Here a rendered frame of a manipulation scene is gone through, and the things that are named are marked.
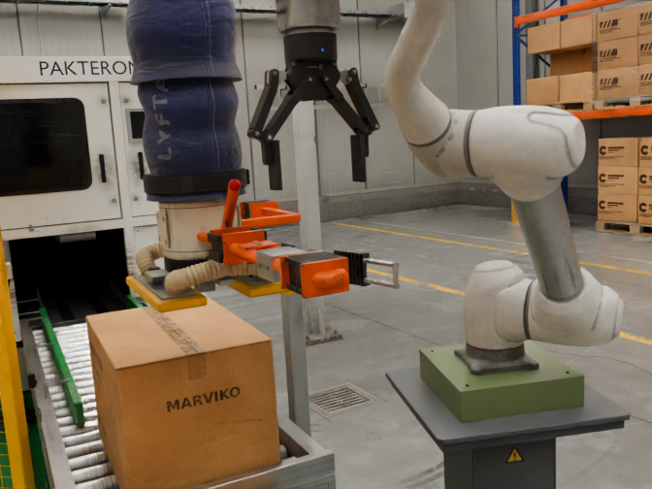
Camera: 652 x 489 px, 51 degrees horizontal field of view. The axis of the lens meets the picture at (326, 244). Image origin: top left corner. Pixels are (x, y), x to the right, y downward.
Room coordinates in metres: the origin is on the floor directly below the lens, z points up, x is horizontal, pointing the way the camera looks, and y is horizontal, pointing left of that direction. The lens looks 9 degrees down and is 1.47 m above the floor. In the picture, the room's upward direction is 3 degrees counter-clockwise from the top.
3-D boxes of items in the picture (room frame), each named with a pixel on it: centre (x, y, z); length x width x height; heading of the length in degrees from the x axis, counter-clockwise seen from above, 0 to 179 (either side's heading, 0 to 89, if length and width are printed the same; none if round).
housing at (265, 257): (1.11, 0.08, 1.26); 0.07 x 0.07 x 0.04; 26
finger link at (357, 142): (1.03, -0.06, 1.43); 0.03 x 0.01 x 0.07; 26
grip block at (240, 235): (1.30, 0.17, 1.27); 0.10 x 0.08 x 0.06; 116
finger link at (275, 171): (0.97, 0.07, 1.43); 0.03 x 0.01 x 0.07; 26
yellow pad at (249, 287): (1.57, 0.20, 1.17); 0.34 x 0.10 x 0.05; 26
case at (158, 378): (1.92, 0.46, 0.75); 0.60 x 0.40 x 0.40; 25
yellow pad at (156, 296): (1.49, 0.37, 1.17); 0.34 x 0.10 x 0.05; 26
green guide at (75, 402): (2.88, 1.24, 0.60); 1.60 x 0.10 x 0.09; 26
